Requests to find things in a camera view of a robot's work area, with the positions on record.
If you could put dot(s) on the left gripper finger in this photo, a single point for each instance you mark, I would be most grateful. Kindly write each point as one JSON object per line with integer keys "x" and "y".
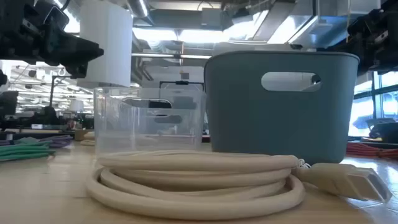
{"x": 76, "y": 70}
{"x": 84, "y": 51}

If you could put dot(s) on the clear plastic bin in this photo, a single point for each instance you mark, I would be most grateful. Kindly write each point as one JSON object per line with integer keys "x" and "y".
{"x": 124, "y": 137}

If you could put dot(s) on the teal plastic bin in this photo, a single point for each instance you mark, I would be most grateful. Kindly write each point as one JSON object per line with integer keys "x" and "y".
{"x": 242, "y": 124}

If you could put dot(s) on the white round column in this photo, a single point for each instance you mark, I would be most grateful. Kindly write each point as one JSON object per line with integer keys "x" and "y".
{"x": 105, "y": 46}

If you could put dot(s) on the black pole stand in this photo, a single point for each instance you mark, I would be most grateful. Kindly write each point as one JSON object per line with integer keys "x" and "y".
{"x": 52, "y": 90}

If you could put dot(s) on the white table lamp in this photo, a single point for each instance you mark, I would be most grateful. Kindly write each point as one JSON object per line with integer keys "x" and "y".
{"x": 76, "y": 105}

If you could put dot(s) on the ceiling light bar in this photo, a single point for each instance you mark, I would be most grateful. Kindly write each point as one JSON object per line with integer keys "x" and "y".
{"x": 155, "y": 55}

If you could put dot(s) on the dark monitor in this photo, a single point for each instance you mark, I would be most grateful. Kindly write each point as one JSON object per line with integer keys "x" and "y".
{"x": 7, "y": 104}

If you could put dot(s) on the dark bin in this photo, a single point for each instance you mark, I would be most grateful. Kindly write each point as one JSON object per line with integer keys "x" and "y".
{"x": 385, "y": 132}

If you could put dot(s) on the grey ceiling box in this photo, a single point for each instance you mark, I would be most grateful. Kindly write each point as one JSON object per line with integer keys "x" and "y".
{"x": 211, "y": 17}

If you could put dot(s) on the silver ceiling duct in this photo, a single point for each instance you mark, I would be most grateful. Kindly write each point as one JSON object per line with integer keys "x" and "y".
{"x": 138, "y": 7}

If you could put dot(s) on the black frame stand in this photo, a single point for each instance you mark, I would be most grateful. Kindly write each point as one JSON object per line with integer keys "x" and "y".
{"x": 182, "y": 82}

